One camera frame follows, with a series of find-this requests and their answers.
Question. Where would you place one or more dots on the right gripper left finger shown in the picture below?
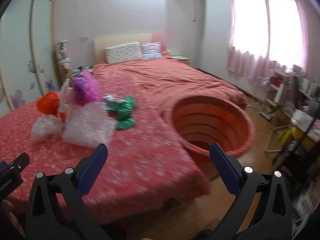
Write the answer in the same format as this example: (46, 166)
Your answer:
(45, 219)

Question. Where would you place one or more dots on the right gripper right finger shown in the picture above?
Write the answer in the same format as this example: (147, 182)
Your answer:
(272, 218)

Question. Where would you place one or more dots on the white plastic bag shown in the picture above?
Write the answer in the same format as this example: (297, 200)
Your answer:
(45, 126)

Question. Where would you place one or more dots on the orange red plastic bag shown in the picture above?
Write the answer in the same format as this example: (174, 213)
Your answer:
(49, 105)

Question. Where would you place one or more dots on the clear plastic bag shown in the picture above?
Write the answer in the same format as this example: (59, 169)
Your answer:
(88, 125)

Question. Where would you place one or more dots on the green plastic bag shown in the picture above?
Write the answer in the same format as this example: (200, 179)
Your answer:
(124, 113)

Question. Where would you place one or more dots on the black white patterned bag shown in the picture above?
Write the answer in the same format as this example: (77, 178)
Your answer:
(112, 100)

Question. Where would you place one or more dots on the person's left hand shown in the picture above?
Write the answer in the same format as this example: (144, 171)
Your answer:
(8, 207)

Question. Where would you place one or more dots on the cluttered desk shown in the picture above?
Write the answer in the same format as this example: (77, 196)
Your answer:
(303, 129)

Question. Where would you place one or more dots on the floral red tablecloth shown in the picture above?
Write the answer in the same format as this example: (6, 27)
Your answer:
(137, 171)

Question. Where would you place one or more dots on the red plastic laundry basket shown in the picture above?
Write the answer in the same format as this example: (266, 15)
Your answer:
(201, 120)

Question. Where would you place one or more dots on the sliding door wardrobe with flowers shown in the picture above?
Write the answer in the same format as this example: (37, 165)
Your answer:
(28, 68)

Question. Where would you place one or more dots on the purple pink plastic bag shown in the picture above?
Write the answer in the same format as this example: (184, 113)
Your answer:
(85, 88)

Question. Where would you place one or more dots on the pink white left nightstand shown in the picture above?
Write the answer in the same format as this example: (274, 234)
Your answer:
(78, 71)

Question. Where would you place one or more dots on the stuffed toy stack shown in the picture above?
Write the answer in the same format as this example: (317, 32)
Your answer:
(63, 58)

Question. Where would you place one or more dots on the white rolling shelf cart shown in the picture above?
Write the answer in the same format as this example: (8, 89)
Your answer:
(276, 83)

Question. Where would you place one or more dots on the beige wooden headboard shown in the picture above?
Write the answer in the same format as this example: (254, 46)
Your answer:
(110, 41)

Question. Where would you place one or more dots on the bed with salmon duvet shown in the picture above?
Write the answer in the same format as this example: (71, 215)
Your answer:
(166, 80)

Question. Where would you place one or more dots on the right nightstand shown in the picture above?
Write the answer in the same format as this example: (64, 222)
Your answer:
(182, 59)

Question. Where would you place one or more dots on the white floral pillow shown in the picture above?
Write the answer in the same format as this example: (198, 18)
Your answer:
(123, 53)

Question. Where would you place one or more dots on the pink window curtain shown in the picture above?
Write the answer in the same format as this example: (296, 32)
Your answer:
(267, 35)

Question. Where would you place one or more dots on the pink striped pillow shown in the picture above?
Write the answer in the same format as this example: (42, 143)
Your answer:
(151, 50)

